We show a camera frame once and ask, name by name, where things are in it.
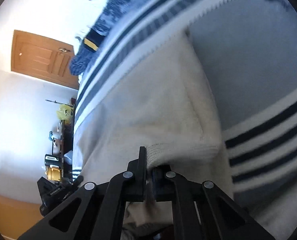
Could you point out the yellow black box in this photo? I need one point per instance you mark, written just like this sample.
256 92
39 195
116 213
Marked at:
53 167

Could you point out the yellow plastic bag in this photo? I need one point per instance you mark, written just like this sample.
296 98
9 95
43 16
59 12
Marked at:
65 113

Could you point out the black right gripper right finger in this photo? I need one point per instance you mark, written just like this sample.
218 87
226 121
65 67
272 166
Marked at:
203 210

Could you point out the beige knit garment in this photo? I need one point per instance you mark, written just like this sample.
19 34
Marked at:
165 104

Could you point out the orange wooden furniture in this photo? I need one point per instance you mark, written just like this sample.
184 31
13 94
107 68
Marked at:
16 217

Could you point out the white navy striped bedspread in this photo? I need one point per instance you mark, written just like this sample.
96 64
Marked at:
248 52

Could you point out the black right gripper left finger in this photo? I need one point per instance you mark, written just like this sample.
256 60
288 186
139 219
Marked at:
95 211

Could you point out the brown wooden door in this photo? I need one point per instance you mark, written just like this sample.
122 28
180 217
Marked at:
42 57

